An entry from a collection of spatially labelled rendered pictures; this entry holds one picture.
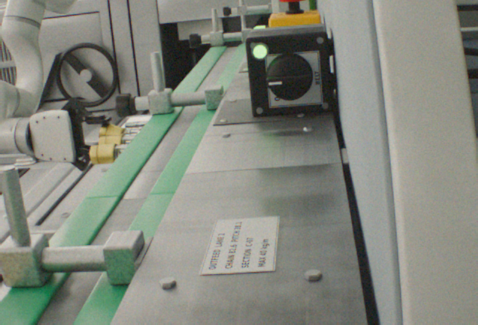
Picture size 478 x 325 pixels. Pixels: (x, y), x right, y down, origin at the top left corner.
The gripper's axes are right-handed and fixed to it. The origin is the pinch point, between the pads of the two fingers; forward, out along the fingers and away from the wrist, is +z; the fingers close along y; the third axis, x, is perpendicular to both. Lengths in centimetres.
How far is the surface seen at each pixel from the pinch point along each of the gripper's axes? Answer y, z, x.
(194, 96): 14, 37, -38
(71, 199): -13.2, -9.2, -0.5
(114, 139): 0.4, 6.1, -5.7
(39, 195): -13.3, -19.0, 1.9
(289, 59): 19, 53, -51
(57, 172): -13.0, -24.5, 17.3
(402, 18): 26, 69, -89
